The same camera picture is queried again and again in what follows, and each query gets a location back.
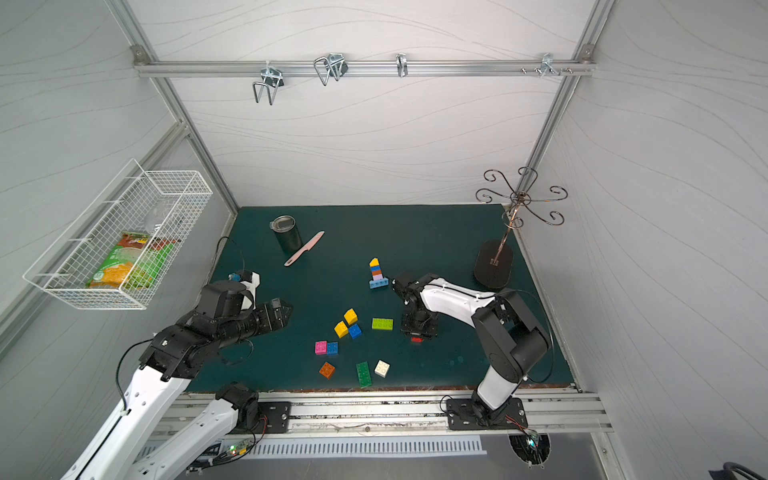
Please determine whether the light blue lego base plate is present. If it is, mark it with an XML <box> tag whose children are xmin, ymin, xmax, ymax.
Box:
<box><xmin>369</xmin><ymin>278</ymin><xmax>389</xmax><ymax>289</ymax></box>

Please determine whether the white wire basket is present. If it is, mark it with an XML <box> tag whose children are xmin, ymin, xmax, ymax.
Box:
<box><xmin>23</xmin><ymin>160</ymin><xmax>212</xmax><ymax>310</ymax></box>

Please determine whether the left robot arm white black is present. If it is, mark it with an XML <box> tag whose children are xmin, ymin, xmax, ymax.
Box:
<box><xmin>64</xmin><ymin>299</ymin><xmax>293</xmax><ymax>479</ymax></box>

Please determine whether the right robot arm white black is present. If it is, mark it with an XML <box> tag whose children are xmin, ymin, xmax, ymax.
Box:
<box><xmin>391</xmin><ymin>274</ymin><xmax>553</xmax><ymax>433</ymax></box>

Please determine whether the dark green metal tumbler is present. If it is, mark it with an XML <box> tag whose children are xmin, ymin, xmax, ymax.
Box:
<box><xmin>269</xmin><ymin>215</ymin><xmax>303</xmax><ymax>256</ymax></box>

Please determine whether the aluminium crossbar rail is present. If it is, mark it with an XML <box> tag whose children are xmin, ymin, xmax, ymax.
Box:
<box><xmin>134</xmin><ymin>57</ymin><xmax>597</xmax><ymax>79</ymax></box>

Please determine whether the lime green long lego brick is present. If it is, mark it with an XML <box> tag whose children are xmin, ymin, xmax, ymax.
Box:
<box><xmin>371</xmin><ymin>318</ymin><xmax>394</xmax><ymax>331</ymax></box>

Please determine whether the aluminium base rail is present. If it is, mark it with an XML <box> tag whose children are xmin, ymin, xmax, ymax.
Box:
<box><xmin>260</xmin><ymin>388</ymin><xmax>613</xmax><ymax>437</ymax></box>

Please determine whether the metal hook clip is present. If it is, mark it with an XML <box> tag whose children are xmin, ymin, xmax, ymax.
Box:
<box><xmin>395</xmin><ymin>53</ymin><xmax>408</xmax><ymax>78</ymax></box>
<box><xmin>520</xmin><ymin>53</ymin><xmax>573</xmax><ymax>77</ymax></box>
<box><xmin>313</xmin><ymin>53</ymin><xmax>349</xmax><ymax>86</ymax></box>
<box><xmin>252</xmin><ymin>66</ymin><xmax>285</xmax><ymax>105</ymax></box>

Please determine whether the orange lego brick front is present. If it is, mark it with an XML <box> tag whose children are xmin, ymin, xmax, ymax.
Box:
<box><xmin>319</xmin><ymin>362</ymin><xmax>336</xmax><ymax>379</ymax></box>

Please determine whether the green snack bag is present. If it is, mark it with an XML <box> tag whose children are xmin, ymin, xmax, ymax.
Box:
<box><xmin>86</xmin><ymin>232</ymin><xmax>178</xmax><ymax>289</ymax></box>

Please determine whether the pink plastic knife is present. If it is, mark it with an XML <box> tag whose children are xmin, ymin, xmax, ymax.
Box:
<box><xmin>283</xmin><ymin>231</ymin><xmax>325</xmax><ymax>267</ymax></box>

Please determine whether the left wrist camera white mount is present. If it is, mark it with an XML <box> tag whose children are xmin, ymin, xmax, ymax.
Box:
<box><xmin>238</xmin><ymin>270</ymin><xmax>261</xmax><ymax>311</ymax></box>

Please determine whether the cream lego brick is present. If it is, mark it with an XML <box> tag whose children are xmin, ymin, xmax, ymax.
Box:
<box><xmin>374</xmin><ymin>360</ymin><xmax>390</xmax><ymax>378</ymax></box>

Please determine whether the dark green long lego brick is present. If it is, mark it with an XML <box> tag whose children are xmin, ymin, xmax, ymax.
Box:
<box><xmin>355</xmin><ymin>361</ymin><xmax>372</xmax><ymax>389</ymax></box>

